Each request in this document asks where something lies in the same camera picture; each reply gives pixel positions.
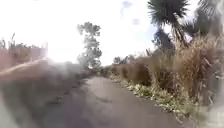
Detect dry brown bushes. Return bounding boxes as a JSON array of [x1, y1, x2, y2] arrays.
[[99, 34, 224, 105]]

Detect brown earth bank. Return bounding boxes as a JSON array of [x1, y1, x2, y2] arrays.
[[0, 59, 98, 112]]

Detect palm-like trees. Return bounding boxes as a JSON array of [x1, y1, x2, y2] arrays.
[[146, 0, 224, 55]]

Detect grey asphalt road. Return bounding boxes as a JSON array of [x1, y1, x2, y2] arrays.
[[32, 75, 188, 128]]

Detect green grass verge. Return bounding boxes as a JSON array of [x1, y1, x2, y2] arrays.
[[109, 74, 202, 122]]

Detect tall slender tree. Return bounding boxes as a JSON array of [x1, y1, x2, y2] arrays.
[[76, 21, 104, 70]]

